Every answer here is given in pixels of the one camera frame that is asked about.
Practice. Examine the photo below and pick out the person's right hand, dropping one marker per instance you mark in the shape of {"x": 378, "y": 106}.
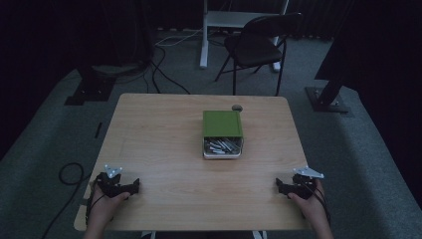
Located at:
{"x": 310, "y": 209}

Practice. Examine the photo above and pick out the green box lid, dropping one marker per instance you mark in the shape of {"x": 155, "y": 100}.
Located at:
{"x": 222, "y": 123}

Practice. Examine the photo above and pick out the small round dark object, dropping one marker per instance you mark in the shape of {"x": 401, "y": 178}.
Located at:
{"x": 237, "y": 108}

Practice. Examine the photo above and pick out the white desk frame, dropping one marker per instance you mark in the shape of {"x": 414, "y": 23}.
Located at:
{"x": 212, "y": 20}

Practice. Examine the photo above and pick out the black folding chair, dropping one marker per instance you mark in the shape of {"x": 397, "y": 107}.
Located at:
{"x": 253, "y": 49}

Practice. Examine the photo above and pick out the tray of metal parts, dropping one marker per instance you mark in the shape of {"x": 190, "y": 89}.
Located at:
{"x": 221, "y": 155}

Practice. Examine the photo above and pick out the pile of metal screws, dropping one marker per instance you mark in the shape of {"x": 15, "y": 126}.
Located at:
{"x": 222, "y": 145}

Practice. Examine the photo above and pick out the small black strip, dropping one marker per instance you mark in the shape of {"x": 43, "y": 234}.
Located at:
{"x": 98, "y": 130}

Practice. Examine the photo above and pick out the black stand with flat base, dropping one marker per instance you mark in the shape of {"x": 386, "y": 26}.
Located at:
{"x": 91, "y": 89}

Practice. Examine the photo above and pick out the black slanted stand with base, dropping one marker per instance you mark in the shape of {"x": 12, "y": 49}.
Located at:
{"x": 326, "y": 96}

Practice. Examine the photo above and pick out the white table leg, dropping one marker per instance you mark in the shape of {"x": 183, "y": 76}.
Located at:
{"x": 148, "y": 235}
{"x": 259, "y": 235}

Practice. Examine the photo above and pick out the person's left hand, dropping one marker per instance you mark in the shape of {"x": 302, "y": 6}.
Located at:
{"x": 104, "y": 209}

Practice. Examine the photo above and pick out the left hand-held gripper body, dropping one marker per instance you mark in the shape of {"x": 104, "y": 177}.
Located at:
{"x": 111, "y": 187}

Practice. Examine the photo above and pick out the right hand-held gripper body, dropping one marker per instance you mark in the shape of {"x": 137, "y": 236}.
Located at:
{"x": 303, "y": 187}

